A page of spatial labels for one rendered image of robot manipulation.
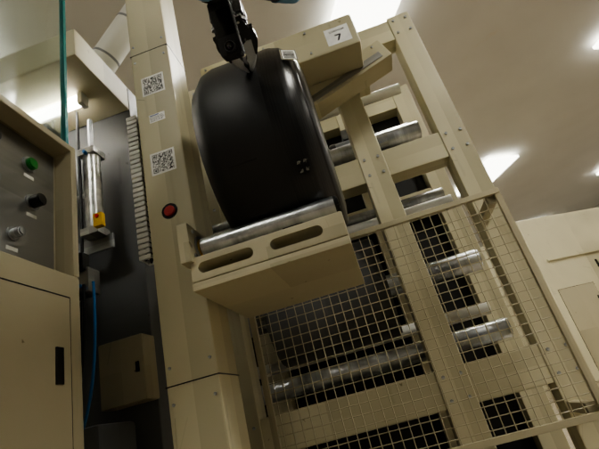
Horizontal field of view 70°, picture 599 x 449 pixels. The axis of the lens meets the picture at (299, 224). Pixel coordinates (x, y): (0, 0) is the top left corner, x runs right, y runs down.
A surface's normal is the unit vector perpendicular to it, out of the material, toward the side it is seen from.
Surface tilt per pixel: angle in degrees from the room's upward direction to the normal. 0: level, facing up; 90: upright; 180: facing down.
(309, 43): 90
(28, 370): 90
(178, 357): 90
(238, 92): 86
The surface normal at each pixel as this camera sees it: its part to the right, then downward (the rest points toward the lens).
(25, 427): 0.95, -0.30
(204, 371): -0.22, -0.36
